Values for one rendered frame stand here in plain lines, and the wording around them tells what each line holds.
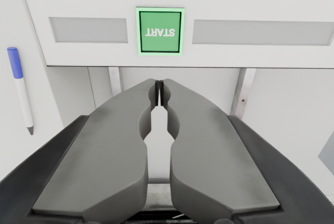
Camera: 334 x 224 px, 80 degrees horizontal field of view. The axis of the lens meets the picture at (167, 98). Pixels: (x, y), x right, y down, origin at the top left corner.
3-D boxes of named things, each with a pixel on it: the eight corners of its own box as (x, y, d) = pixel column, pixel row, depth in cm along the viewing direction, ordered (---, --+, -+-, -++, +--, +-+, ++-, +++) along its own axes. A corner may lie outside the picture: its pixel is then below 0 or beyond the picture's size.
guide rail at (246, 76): (216, 191, 67) (219, 200, 64) (210, 192, 67) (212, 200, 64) (256, 42, 40) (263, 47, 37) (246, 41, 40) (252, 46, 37)
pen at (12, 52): (33, 137, 31) (13, 50, 24) (26, 136, 31) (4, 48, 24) (37, 132, 32) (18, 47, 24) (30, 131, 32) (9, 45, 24)
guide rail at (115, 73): (134, 193, 66) (133, 202, 63) (128, 193, 66) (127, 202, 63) (118, 40, 39) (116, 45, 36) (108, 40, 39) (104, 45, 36)
